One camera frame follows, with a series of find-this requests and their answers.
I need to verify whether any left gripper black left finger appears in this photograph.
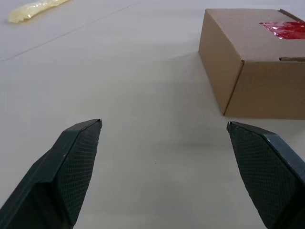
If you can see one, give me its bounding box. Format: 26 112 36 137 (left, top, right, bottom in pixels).
0 118 103 229

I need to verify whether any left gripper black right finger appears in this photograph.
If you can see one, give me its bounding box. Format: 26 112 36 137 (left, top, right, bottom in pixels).
226 121 305 229

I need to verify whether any brown cardboard box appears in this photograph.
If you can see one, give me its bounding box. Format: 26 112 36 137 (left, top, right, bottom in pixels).
198 9 305 120

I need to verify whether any red tape patch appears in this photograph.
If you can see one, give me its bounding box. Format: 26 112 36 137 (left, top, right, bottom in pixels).
259 21 305 40

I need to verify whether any pale yellow plastic packet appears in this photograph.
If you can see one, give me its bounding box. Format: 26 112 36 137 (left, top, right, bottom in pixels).
7 0 72 24

